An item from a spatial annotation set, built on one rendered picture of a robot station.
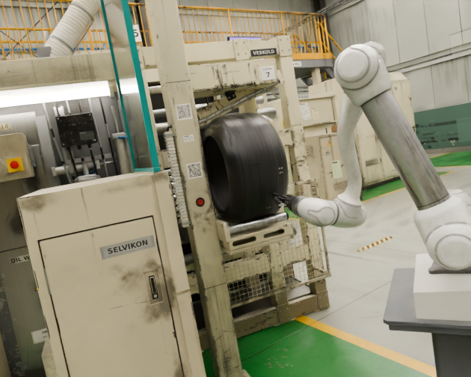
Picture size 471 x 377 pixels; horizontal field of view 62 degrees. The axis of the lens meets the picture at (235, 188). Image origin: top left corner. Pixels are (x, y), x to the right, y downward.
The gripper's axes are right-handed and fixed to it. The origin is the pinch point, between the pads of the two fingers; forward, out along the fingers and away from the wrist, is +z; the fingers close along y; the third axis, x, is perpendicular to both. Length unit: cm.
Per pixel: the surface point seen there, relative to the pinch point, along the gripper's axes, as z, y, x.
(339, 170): 371, -303, 90
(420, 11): 809, -952, -234
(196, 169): 22.8, 31.4, -16.6
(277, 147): 4.6, -5.3, -22.6
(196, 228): 19.3, 36.6, 12.1
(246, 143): 6.6, 9.8, -27.1
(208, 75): 55, 8, -62
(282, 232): 10.4, -6.1, 22.4
